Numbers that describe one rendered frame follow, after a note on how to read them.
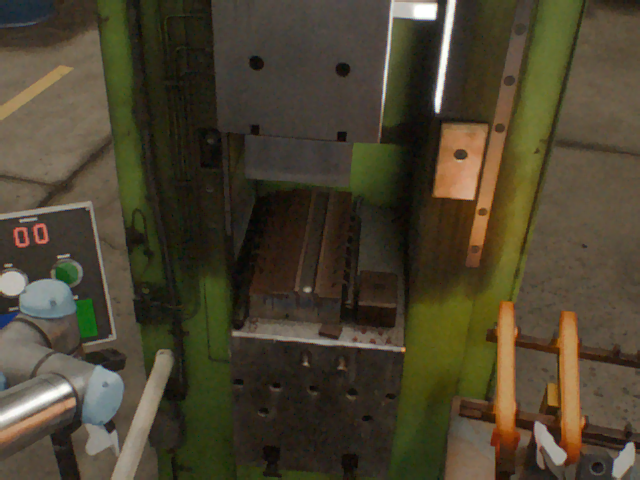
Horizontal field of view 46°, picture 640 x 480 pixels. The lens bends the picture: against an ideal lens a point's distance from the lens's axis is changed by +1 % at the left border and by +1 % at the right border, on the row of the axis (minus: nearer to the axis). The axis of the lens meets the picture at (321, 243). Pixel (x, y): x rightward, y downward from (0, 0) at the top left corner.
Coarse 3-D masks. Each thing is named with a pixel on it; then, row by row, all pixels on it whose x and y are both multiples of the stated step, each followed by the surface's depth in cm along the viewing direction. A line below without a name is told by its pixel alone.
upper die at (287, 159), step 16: (256, 128) 140; (256, 144) 139; (272, 144) 139; (288, 144) 139; (304, 144) 138; (320, 144) 138; (336, 144) 138; (352, 144) 145; (256, 160) 141; (272, 160) 141; (288, 160) 141; (304, 160) 140; (320, 160) 140; (336, 160) 140; (256, 176) 143; (272, 176) 143; (288, 176) 143; (304, 176) 142; (320, 176) 142; (336, 176) 142
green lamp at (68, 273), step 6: (60, 264) 146; (66, 264) 147; (72, 264) 147; (60, 270) 146; (66, 270) 147; (72, 270) 147; (60, 276) 147; (66, 276) 147; (72, 276) 147; (66, 282) 147; (72, 282) 147
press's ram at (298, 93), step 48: (240, 0) 124; (288, 0) 123; (336, 0) 122; (384, 0) 121; (432, 0) 141; (240, 48) 128; (288, 48) 128; (336, 48) 127; (384, 48) 126; (240, 96) 134; (288, 96) 133; (336, 96) 132
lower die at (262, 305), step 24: (288, 192) 194; (312, 192) 191; (336, 192) 193; (288, 216) 183; (336, 216) 184; (288, 240) 175; (336, 240) 176; (264, 264) 169; (288, 264) 168; (336, 264) 169; (264, 288) 163; (288, 288) 161; (336, 288) 162; (264, 312) 164; (288, 312) 163; (312, 312) 163; (336, 312) 162
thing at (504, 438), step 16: (512, 304) 160; (512, 320) 155; (512, 336) 152; (512, 352) 148; (512, 368) 144; (512, 384) 141; (512, 400) 138; (496, 416) 137; (512, 416) 135; (496, 432) 131; (512, 432) 131; (496, 448) 132; (512, 448) 128; (496, 464) 130; (512, 464) 125
